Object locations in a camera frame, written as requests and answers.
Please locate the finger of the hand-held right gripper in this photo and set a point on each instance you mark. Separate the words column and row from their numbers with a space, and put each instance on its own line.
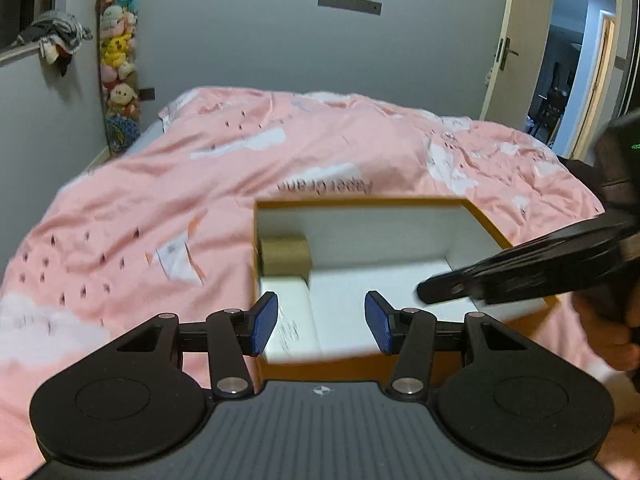
column 540, row 265

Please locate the person's right hand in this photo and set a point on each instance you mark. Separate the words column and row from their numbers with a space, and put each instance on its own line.
column 615, row 350

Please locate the hanging column of plush toys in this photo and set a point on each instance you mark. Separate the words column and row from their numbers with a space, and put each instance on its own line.
column 119, row 50

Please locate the black cloth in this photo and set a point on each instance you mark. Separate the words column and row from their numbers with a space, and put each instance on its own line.
column 580, row 177

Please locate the white printed booklet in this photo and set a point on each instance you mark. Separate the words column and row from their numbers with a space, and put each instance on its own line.
column 287, row 320

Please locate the white door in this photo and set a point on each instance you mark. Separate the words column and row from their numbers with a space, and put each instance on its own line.
column 515, row 10

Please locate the pink printed blanket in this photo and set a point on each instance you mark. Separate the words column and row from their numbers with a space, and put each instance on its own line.
column 150, row 185

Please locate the dark rectangular wall plate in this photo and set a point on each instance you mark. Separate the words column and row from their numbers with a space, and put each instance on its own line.
column 350, row 4

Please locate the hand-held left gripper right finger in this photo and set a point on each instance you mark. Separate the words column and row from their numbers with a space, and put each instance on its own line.
column 377, row 322

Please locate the orange cardboard box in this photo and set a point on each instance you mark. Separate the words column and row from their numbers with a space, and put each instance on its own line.
column 325, row 367

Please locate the small brown cardboard box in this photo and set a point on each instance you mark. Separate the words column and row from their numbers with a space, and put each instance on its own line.
column 285, row 255

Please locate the pile of grey clothes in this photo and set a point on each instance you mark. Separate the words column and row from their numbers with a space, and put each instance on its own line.
column 55, row 32

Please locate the dark wall socket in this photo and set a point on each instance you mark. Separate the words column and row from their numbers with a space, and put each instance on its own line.
column 147, row 93

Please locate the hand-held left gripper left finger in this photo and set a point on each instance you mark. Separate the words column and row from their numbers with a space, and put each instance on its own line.
column 265, row 322

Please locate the grey wardrobe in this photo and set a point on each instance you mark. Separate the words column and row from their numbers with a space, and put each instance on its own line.
column 631, row 35

